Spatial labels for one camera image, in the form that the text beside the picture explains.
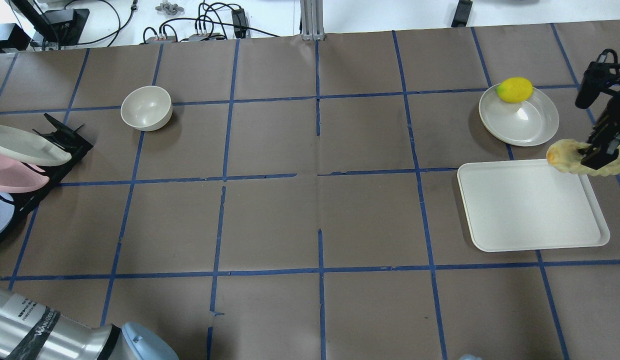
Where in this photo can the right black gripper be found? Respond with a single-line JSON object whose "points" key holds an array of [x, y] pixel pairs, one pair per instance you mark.
{"points": [[614, 123]]}

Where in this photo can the yellow bread roll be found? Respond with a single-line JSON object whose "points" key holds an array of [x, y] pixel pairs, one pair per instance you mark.
{"points": [[564, 156]]}

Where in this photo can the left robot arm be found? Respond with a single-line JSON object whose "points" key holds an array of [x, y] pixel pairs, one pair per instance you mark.
{"points": [[32, 331]]}

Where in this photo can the white round plate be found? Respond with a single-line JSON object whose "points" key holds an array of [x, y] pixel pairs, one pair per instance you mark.
{"points": [[531, 122]]}

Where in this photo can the cream plate in rack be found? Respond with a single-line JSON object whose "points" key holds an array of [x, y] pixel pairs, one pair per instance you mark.
{"points": [[31, 148]]}

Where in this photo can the pink plate in rack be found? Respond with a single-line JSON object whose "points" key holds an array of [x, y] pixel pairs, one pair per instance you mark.
{"points": [[17, 178]]}

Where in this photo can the white rectangular tray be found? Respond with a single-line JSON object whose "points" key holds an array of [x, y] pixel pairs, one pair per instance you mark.
{"points": [[529, 205]]}

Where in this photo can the yellow lemon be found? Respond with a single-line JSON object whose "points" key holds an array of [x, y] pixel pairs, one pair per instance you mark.
{"points": [[515, 90]]}

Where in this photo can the white bowl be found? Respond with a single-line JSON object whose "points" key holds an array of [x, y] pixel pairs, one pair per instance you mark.
{"points": [[147, 109]]}

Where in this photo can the black dish rack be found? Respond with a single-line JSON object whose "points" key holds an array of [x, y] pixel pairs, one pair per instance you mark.
{"points": [[31, 165]]}

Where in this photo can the black equipment on left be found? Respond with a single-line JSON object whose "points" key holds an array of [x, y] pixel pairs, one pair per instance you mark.
{"points": [[38, 28]]}

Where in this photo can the aluminium frame post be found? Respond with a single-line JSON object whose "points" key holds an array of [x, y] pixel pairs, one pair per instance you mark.
{"points": [[312, 20]]}

